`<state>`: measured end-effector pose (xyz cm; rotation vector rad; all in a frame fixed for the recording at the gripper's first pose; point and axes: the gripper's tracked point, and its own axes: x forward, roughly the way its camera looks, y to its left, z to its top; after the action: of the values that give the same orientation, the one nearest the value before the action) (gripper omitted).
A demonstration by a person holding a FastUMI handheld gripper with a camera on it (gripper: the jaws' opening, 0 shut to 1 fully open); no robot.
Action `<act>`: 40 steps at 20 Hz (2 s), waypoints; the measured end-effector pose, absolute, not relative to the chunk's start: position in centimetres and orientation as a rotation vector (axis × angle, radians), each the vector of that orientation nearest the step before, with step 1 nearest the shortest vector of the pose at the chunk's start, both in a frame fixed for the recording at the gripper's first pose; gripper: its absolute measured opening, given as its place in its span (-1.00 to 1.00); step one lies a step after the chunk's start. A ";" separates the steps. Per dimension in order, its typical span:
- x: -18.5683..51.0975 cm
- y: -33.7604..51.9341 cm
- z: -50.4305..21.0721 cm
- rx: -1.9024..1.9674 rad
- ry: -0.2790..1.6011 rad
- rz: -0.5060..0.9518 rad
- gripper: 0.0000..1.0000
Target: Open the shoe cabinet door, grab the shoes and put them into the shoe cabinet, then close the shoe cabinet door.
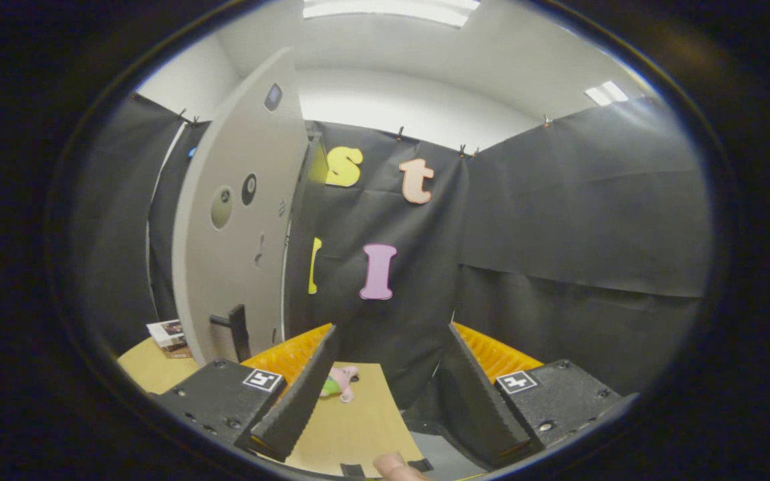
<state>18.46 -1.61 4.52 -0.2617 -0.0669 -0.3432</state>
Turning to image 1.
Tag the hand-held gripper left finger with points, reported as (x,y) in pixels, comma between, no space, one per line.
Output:
(298,401)

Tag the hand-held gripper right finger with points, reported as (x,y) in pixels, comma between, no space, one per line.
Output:
(475,401)

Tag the green and pink plush toy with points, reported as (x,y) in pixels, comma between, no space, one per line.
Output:
(339,382)

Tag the white book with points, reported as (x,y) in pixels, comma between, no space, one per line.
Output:
(166,333)

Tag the black backdrop cloth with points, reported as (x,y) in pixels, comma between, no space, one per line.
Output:
(559,234)

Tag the small ceiling light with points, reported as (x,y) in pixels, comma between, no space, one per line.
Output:
(605,92)

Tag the long ceiling light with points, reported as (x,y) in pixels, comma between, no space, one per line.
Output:
(392,8)

